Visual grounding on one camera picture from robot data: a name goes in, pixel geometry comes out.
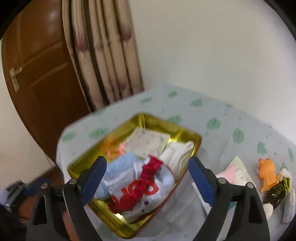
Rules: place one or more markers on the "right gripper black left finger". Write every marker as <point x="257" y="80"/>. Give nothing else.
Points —
<point x="46" y="219"/>

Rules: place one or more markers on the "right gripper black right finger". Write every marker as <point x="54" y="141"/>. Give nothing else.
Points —
<point x="249" y="221"/>

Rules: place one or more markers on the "pink white wipes packet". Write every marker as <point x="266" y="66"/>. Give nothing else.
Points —
<point x="235" y="173"/>

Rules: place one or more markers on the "light blue fluffy towel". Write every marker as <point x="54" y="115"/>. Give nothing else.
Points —
<point x="114" y="168"/>

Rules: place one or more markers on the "orange plush toy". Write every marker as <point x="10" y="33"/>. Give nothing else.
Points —
<point x="266" y="172"/>

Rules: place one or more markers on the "black gold knit sock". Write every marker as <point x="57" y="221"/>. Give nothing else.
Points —
<point x="277" y="193"/>

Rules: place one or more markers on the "white red drawstring pouch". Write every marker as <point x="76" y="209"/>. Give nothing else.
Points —
<point x="140" y="190"/>

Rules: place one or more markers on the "white socks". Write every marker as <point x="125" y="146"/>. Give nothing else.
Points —
<point x="176" y="156"/>

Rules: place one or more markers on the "red gold toffee tin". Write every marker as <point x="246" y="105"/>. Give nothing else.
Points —
<point x="116" y="222"/>

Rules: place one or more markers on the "brown wooden door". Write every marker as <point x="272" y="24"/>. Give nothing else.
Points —
<point x="50" y="96"/>

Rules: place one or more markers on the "beige leaf patterned curtain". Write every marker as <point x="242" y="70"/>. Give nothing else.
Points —
<point x="102" y="46"/>

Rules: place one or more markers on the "metal door handle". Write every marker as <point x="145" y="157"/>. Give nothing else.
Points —
<point x="13" y="75"/>

